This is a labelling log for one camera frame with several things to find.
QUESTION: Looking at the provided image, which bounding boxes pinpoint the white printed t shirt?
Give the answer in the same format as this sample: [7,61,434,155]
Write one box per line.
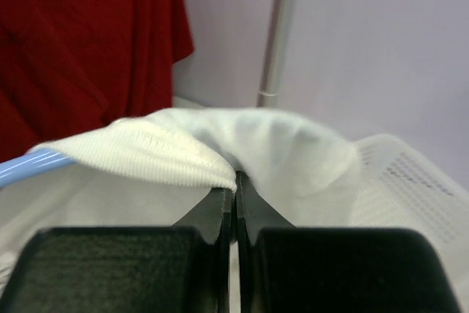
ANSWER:
[1,108,361,279]

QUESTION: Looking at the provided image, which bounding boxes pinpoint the silver clothes rack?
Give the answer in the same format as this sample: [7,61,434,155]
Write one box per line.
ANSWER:
[256,0,296,108]

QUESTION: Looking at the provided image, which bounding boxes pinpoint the white plastic basket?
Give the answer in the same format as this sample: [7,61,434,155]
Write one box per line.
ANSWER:
[350,134,468,312]

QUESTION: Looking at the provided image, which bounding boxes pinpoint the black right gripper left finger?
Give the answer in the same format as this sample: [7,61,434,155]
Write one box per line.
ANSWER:
[7,188,232,312]

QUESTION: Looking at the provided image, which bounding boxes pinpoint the light blue plastic hanger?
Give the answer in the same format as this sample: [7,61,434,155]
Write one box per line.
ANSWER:
[0,149,75,188]

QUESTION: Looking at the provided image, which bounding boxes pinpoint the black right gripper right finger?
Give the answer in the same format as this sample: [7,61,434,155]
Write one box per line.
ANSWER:
[236,172,462,312]

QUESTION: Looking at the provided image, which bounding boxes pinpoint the red t shirt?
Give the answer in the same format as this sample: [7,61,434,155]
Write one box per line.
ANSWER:
[1,0,193,160]

